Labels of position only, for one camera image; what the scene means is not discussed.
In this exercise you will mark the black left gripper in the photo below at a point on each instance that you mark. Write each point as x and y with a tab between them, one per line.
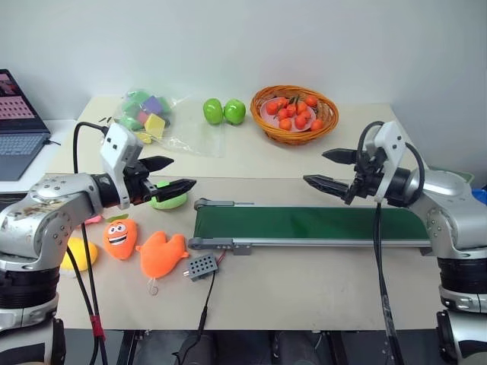
137	186

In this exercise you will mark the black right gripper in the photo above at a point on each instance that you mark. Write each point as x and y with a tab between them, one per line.
365	178

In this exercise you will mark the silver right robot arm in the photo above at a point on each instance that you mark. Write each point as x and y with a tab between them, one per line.
452	213

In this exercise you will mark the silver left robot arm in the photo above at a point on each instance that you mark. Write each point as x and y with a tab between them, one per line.
49	197

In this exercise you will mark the green conveyor belt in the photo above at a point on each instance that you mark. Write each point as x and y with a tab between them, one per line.
304	222

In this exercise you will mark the green plush toy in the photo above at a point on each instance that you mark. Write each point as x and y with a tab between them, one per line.
167	204

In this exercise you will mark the small yellow foam block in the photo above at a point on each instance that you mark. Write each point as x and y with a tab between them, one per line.
144	137

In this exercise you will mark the orange wicker basket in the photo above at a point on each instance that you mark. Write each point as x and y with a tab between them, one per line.
300	137

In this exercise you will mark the clear plastic bag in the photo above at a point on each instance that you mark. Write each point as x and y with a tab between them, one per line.
198	137

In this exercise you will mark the small toy orange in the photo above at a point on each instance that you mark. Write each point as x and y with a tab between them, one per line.
285	124
282	102
271	108
291	110
311	100
300	122
316	124
301	107

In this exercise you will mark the large yellow foam block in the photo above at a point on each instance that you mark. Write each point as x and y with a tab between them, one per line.
155	124

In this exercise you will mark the red foam block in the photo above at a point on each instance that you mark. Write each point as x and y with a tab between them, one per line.
142	117

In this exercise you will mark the green foam block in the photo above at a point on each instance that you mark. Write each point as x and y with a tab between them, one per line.
133	107
130	122
164	105
140	96

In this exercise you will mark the purple foam block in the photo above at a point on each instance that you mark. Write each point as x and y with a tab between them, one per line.
152	105

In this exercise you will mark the green toy apple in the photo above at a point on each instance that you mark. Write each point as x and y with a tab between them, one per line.
234	112
212	111

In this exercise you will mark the orange fish plush toy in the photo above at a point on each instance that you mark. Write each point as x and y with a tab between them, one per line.
160	254

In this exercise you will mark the orange carrot plush toy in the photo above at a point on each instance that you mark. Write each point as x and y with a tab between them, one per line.
119	243

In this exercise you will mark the pink plush toy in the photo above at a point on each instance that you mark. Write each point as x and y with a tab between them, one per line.
93	220

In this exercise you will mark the grey perforated controller box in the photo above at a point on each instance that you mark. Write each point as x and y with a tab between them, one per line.
201	268

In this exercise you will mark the yellow plush toy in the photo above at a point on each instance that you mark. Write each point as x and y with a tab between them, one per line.
77	249

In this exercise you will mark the green container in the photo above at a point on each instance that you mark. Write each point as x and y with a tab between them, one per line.
466	178

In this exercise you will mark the dark grey laptop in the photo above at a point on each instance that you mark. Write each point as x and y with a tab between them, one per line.
15	144

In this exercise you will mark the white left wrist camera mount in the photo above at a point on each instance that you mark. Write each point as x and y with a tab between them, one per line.
116	142

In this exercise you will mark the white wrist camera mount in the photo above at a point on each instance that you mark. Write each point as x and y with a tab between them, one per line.
392	142
116	142

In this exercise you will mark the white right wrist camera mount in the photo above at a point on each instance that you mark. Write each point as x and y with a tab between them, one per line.
392	142

